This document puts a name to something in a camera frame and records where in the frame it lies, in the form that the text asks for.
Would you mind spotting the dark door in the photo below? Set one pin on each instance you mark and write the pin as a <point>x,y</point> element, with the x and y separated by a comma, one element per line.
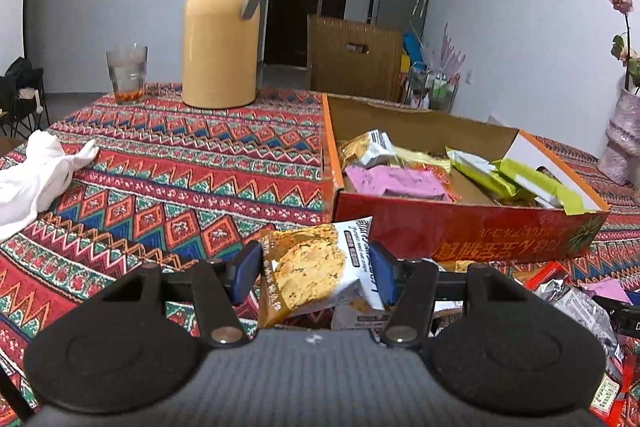
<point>285,22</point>

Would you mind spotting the blue plastic item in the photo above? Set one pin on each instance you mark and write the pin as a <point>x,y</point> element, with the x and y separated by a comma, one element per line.
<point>412,49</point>

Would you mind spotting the pile of snack packets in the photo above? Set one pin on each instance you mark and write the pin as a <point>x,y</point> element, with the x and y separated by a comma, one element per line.
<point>575,307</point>

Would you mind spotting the glass cup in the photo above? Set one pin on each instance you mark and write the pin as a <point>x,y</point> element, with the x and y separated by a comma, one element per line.
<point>127,74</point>

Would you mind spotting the red patterned tablecloth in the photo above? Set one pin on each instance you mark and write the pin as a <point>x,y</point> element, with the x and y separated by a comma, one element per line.
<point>200,187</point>

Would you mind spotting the wooden chair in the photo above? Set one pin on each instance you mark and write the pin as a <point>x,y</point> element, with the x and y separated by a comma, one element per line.
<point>350,67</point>

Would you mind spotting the green snack packet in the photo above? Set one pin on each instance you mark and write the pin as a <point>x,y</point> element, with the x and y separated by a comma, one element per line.
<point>472,167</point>
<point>520,174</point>

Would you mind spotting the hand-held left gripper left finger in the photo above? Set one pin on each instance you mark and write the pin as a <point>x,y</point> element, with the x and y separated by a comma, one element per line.
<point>245,274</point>

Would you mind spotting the pale feathery bunch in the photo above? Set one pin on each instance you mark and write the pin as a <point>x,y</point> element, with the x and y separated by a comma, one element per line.
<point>447,54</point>

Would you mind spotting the yellow thermos jug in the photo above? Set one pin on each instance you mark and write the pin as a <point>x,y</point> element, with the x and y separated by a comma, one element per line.
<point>220,37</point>

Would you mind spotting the cookie picture snack packet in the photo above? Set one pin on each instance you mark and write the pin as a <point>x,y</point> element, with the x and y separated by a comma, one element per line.
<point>310,272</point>

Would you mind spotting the red cardboard box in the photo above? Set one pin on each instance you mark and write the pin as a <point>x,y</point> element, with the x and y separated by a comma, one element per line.
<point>475,232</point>

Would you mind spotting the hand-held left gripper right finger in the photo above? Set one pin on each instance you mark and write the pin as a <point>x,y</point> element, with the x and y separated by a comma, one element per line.
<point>382,277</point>

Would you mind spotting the pink textured vase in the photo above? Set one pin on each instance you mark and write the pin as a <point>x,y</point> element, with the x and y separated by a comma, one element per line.
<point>622,137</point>

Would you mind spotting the black folding chair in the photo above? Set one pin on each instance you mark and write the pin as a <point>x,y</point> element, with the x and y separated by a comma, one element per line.
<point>20,92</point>

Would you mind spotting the white cloth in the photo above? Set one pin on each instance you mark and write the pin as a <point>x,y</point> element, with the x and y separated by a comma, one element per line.
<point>35,182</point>

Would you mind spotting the heap of boxed snack packets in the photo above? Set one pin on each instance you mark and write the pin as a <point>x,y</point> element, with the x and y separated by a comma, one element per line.
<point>395,179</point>

